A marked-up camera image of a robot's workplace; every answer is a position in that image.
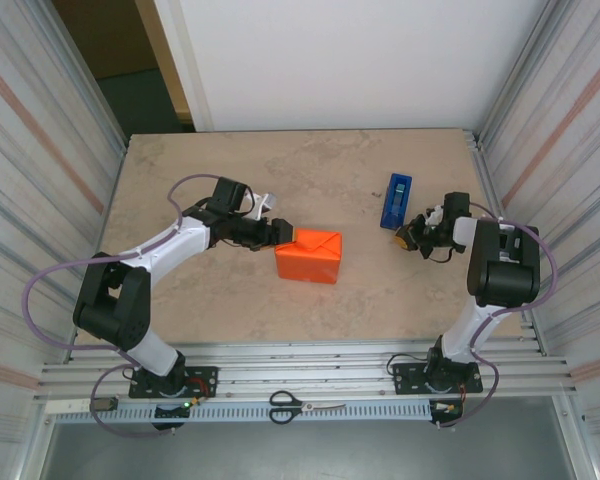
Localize orange wrapping paper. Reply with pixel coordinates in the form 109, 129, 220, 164
273, 228, 344, 286

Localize blue tape dispenser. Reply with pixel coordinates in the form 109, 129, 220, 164
378, 172, 414, 232

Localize black controller board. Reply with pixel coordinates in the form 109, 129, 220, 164
428, 398, 466, 430
151, 402, 204, 432

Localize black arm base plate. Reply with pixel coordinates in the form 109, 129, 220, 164
128, 365, 219, 400
390, 362, 483, 399

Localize black handled scissors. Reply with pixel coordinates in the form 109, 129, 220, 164
268, 390, 348, 425

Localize grey slotted cable duct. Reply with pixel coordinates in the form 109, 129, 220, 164
44, 397, 434, 424

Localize white door frame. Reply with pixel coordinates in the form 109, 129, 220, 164
134, 0, 215, 134

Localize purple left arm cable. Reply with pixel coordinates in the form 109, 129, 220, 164
22, 173, 221, 439

